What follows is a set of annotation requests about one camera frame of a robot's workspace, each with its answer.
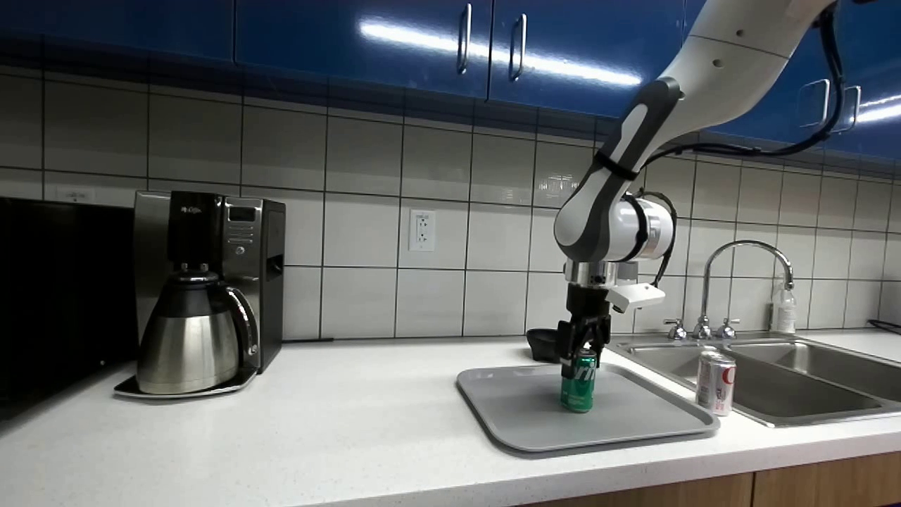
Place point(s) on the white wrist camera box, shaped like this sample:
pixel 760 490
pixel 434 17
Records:
pixel 638 297

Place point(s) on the wooden base cabinet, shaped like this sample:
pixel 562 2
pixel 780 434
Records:
pixel 751 489

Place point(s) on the blue glossy wall cabinet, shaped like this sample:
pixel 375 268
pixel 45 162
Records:
pixel 283 43

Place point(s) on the white wall outlet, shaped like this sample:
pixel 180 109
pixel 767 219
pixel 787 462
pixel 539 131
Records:
pixel 424 230

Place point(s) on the stainless steel sink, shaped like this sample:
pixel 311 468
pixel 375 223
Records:
pixel 805 381

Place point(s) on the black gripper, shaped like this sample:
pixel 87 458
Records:
pixel 586 319

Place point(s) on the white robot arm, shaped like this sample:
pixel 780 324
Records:
pixel 713 57

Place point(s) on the black steel coffee maker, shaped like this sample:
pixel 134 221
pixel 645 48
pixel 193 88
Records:
pixel 249 254

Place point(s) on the silver coke can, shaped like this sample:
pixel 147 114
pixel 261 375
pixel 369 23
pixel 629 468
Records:
pixel 715 383

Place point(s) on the black microwave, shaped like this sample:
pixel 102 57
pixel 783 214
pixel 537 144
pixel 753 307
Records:
pixel 61 299

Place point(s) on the small black bowl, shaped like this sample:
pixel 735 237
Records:
pixel 542 344

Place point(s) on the chrome sink faucet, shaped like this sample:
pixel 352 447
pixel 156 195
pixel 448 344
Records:
pixel 710 283

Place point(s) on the clear soap bottle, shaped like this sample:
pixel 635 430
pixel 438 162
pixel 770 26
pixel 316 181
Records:
pixel 780 310

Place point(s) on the steel coffee carafe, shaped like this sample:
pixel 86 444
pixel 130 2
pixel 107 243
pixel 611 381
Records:
pixel 193 341

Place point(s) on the green sprite can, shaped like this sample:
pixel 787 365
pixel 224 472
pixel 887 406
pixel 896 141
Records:
pixel 579 389

